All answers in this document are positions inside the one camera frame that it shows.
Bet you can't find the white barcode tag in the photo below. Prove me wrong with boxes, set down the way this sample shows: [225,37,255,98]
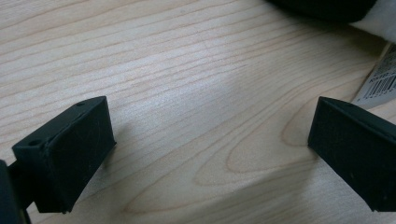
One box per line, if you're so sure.
[350,42,396,110]

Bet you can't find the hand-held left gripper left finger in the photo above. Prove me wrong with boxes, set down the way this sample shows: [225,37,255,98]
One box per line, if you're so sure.
[11,95,118,215]

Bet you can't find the black and white plush toy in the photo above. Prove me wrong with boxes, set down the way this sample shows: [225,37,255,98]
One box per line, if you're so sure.
[265,0,396,44]

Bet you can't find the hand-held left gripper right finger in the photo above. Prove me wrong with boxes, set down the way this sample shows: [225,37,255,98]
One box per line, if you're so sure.
[307,95,396,213]

